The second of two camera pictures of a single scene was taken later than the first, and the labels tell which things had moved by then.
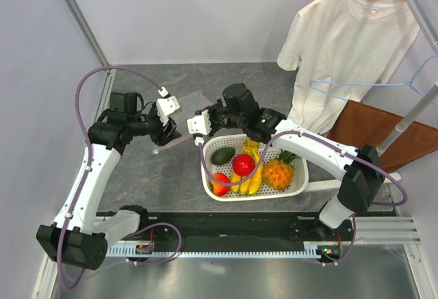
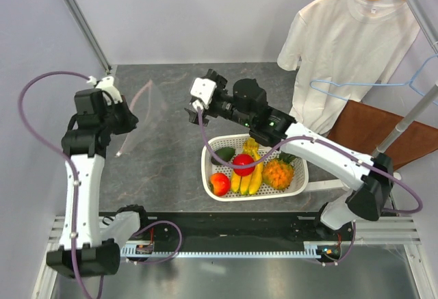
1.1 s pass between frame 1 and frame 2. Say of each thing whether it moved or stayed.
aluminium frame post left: stayed
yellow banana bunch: stayed
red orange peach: stayed
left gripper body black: moved
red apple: stayed
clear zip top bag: moved
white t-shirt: stayed
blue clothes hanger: stayed
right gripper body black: moved
